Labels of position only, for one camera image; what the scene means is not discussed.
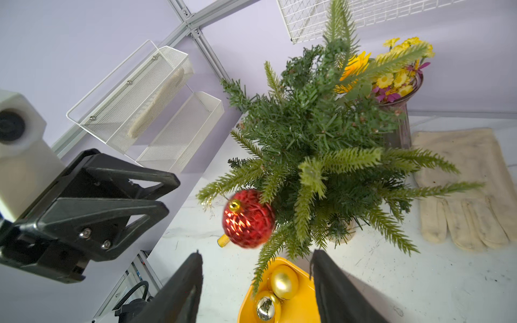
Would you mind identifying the red lattice ball ornament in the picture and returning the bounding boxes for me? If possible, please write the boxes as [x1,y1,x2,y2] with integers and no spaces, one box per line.
[222,189,275,249]

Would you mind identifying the matte gold ball ornament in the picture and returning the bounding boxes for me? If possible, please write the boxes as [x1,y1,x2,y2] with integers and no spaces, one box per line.
[270,265,299,300]

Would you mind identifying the yellow purple flower bouquet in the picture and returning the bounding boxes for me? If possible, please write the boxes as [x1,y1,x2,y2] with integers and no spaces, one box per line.
[335,37,435,104]

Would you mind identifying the small green christmas tree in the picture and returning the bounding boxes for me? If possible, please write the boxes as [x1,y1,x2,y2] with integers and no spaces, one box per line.
[197,0,485,296]

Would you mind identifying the white wire wall basket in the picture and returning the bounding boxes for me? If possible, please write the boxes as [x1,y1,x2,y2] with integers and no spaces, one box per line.
[277,0,456,44]

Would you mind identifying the blue yellow toy rake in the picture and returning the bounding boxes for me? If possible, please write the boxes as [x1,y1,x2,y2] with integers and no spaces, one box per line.
[217,234,230,248]

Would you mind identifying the yellow plastic tray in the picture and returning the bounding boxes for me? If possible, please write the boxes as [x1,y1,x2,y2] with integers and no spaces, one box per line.
[237,256,322,323]

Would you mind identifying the glass flower vase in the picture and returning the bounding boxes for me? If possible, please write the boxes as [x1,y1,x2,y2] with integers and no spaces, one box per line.
[379,74,424,149]

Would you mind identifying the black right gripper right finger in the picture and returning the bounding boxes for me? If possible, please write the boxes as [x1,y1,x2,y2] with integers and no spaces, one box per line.
[310,250,386,322]

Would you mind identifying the white mesh wall shelf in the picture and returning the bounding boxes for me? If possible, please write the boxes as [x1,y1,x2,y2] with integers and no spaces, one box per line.
[67,40,224,174]

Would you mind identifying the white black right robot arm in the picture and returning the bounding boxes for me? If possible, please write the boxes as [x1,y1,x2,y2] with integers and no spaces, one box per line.
[96,250,386,322]

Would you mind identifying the aluminium frame bars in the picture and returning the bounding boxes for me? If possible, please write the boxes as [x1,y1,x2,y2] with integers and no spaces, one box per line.
[50,0,259,158]

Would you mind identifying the shiny silver ball ornament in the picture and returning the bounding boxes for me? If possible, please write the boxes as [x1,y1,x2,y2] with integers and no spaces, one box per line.
[254,291,281,323]

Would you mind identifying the cream work glove on table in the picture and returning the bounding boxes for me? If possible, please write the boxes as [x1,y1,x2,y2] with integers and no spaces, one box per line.
[413,128,516,252]

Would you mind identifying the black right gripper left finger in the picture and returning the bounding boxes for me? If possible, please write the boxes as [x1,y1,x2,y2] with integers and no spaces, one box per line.
[132,252,203,323]

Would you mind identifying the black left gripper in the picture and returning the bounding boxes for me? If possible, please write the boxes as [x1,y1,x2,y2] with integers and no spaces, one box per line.
[1,149,180,283]

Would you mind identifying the cream glove in shelf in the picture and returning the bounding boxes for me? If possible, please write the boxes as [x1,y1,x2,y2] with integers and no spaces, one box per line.
[127,67,185,139]

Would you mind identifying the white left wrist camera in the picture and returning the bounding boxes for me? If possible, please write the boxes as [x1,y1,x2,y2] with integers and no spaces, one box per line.
[1,90,65,222]

